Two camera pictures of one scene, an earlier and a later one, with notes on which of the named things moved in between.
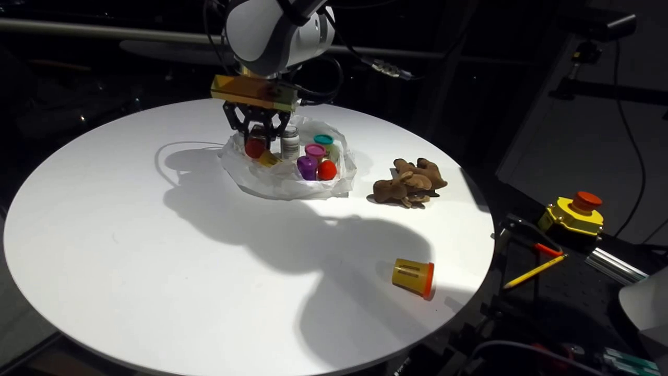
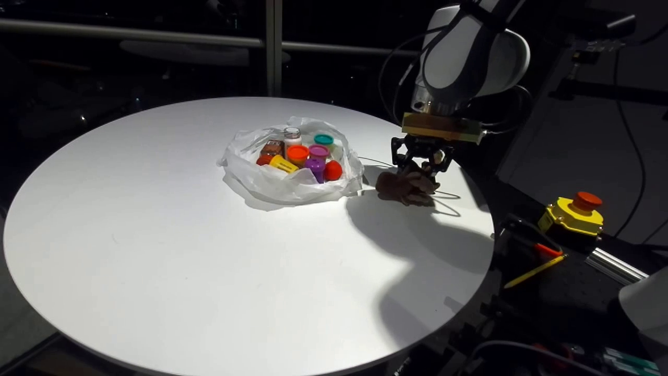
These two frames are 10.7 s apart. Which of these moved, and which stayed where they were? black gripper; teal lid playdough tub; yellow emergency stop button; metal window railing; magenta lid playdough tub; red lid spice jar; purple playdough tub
Moved: black gripper; purple playdough tub; red lid spice jar
Stayed: teal lid playdough tub; metal window railing; magenta lid playdough tub; yellow emergency stop button
